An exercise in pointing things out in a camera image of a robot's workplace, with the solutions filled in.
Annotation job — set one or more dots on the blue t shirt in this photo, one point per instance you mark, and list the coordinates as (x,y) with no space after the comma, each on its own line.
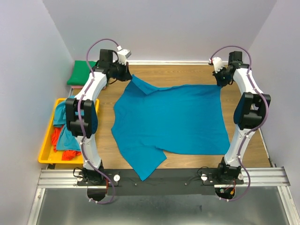
(184,119)

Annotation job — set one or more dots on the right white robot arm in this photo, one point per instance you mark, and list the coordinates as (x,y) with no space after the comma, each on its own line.
(250,114)

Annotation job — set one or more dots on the aluminium frame rail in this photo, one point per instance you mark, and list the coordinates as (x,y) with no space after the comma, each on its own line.
(258,196)

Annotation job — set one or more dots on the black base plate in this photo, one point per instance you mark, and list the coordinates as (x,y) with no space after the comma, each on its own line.
(126,182)

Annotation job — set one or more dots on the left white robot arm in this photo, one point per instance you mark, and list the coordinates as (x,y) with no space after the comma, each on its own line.
(81,114)

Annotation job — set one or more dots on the teal t shirt in bin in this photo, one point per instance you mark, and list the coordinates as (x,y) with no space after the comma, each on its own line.
(60,115)

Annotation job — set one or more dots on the yellow plastic bin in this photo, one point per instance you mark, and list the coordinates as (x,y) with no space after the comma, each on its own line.
(47,155)

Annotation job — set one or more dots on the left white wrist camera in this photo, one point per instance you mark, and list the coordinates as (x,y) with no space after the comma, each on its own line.
(123,55)

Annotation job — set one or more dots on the folded pink t shirt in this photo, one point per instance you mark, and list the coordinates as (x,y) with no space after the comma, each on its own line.
(80,87)

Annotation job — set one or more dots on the orange t shirt in bin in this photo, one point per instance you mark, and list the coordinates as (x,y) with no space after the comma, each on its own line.
(63,142)

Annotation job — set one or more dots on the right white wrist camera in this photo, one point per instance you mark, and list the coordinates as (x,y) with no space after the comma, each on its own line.
(217,64)

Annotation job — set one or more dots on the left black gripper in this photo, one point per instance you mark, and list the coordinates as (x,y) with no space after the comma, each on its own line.
(126,75)

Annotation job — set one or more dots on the folded green t shirt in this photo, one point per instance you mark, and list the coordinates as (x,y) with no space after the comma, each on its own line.
(80,73)

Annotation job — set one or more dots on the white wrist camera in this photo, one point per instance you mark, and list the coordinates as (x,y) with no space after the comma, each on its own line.
(123,55)
(217,64)

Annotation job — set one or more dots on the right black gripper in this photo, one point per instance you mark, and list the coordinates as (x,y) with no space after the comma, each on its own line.
(221,84)

